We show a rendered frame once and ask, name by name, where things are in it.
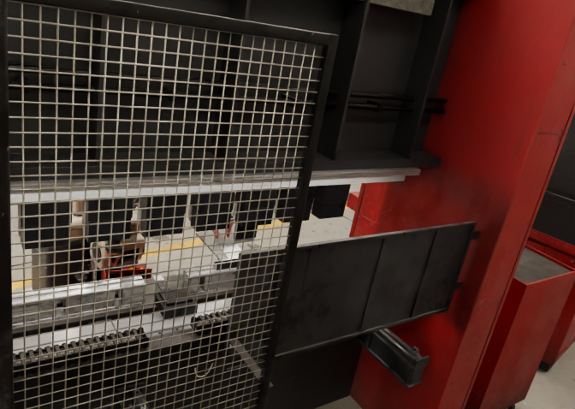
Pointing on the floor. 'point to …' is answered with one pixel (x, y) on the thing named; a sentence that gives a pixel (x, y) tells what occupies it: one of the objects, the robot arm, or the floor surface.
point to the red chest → (522, 331)
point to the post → (5, 222)
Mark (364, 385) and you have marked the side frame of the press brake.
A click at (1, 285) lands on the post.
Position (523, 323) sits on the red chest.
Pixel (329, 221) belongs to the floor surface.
